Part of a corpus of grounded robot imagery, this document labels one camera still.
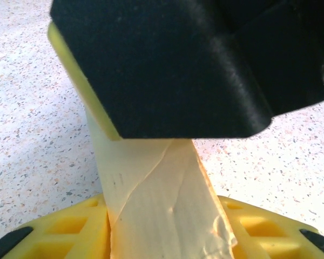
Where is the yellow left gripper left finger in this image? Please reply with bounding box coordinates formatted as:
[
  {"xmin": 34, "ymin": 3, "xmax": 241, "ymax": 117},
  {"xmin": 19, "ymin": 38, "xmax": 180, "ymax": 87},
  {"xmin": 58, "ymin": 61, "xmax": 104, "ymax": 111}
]
[{"xmin": 0, "ymin": 194, "xmax": 111, "ymax": 259}]

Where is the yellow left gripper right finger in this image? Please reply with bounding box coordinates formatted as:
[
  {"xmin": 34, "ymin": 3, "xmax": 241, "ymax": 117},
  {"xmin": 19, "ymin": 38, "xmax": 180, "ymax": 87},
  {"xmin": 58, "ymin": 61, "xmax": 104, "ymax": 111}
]
[{"xmin": 217, "ymin": 195, "xmax": 324, "ymax": 259}]

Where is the yellow paper box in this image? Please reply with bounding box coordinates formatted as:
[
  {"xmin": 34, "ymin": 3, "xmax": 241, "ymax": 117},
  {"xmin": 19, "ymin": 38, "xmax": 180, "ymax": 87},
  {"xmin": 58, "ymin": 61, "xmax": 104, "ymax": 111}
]
[{"xmin": 85, "ymin": 106, "xmax": 239, "ymax": 259}]

